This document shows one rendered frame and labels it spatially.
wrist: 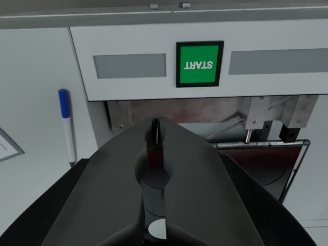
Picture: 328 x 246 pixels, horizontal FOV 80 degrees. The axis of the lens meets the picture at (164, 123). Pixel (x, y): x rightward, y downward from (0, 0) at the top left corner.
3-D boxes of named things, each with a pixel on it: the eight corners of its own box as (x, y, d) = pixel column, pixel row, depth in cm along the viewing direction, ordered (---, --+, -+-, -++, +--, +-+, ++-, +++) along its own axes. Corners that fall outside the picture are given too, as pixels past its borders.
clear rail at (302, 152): (264, 236, 60) (266, 241, 58) (259, 236, 60) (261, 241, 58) (308, 137, 40) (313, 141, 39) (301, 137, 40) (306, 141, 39)
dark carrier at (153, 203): (260, 236, 59) (261, 238, 58) (145, 240, 59) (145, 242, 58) (299, 145, 40) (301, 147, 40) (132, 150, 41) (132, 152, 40)
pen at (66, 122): (74, 171, 32) (64, 92, 25) (68, 171, 32) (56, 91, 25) (77, 167, 33) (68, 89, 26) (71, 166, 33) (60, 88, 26)
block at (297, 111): (297, 120, 39) (306, 128, 36) (279, 120, 39) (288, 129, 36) (312, 81, 35) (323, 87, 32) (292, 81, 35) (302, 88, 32)
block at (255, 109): (256, 121, 39) (263, 129, 36) (239, 121, 39) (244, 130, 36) (266, 82, 35) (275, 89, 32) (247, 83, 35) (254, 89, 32)
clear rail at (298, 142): (306, 143, 41) (310, 147, 40) (124, 148, 41) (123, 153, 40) (308, 137, 40) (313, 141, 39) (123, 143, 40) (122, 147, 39)
